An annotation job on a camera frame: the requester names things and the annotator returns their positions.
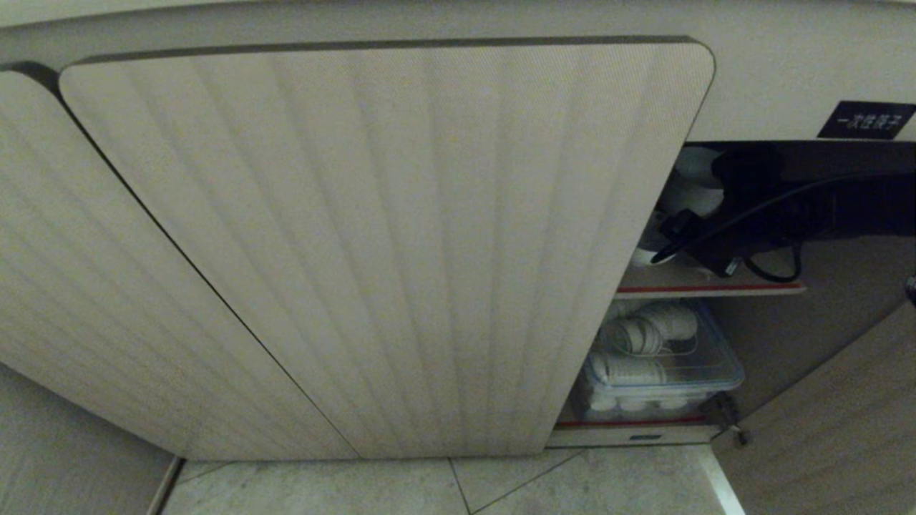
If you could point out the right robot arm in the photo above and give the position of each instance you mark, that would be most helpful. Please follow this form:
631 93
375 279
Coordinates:
823 193

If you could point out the beige ribbed cabinet door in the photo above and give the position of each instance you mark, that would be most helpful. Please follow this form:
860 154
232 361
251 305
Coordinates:
107 300
401 243

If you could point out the wooden cabinet shelf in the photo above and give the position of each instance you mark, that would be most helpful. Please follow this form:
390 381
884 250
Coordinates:
687 285

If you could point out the white dish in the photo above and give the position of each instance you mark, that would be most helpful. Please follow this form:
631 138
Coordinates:
698 193

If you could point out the open wooden cabinet door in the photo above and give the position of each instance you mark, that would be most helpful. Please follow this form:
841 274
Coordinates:
837 400

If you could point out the white cup stack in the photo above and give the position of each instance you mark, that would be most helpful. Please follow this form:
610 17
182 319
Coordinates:
673 320
626 370
633 336

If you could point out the clear plastic storage box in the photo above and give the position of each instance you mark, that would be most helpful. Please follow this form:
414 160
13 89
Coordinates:
708 368

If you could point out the metal door hinge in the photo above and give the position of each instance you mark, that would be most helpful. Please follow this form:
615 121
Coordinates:
730 415

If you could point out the black label sign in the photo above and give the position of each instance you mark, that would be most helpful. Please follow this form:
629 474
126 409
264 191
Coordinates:
866 120

